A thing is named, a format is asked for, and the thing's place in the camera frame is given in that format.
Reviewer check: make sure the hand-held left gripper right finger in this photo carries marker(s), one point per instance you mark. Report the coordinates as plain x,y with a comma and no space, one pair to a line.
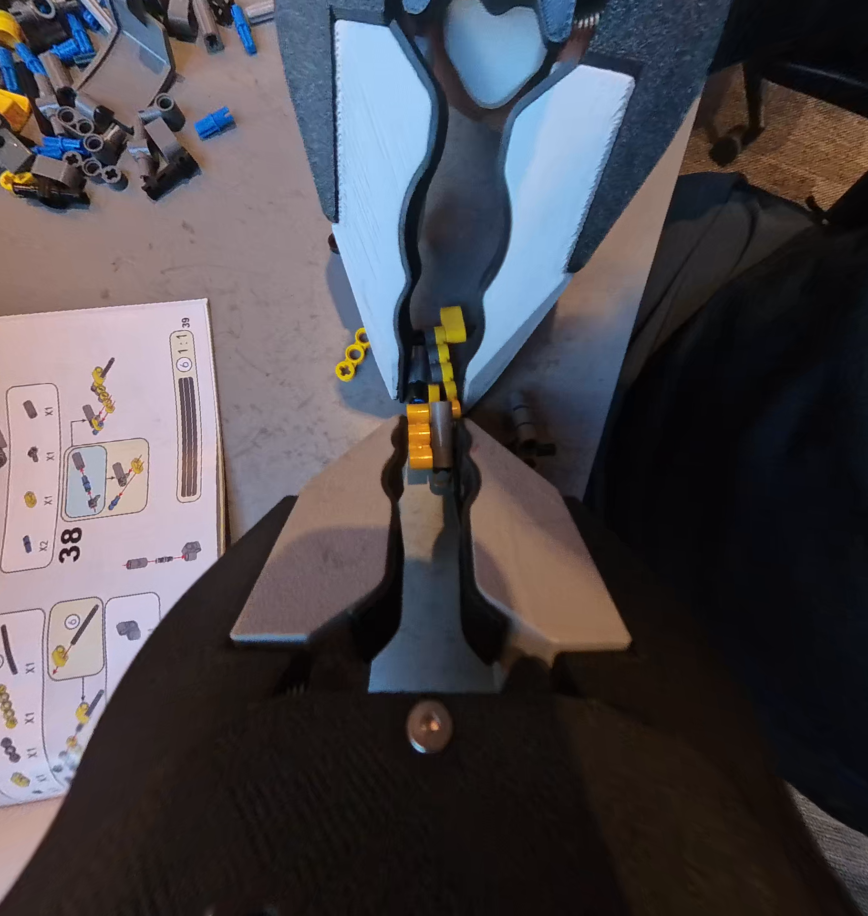
542,573

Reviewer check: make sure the grey desk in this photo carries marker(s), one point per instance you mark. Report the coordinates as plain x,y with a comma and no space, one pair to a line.
248,272

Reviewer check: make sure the grey and yellow brick assembly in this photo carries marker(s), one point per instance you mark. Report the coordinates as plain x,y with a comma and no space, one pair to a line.
423,437

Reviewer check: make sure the small blue brick piece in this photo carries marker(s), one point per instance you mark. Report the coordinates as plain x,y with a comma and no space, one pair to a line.
215,123

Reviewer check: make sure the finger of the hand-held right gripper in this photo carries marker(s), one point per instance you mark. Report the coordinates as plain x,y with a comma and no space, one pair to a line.
377,158
563,186

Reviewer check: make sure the black office chair base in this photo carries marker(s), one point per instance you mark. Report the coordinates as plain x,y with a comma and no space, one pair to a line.
806,108

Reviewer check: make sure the small yellow brick piece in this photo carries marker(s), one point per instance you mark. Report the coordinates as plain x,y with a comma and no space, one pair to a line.
353,354

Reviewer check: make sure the yellow perforated brick beam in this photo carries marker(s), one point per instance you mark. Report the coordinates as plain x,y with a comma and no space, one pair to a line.
441,372

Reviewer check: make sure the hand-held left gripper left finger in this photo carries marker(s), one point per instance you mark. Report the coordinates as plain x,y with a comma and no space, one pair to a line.
320,566

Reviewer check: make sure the pile of small building bricks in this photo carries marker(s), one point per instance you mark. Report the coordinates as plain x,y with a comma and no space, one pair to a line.
77,115

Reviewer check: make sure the instruction booklet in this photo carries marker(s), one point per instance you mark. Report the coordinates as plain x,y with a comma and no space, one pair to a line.
77,544

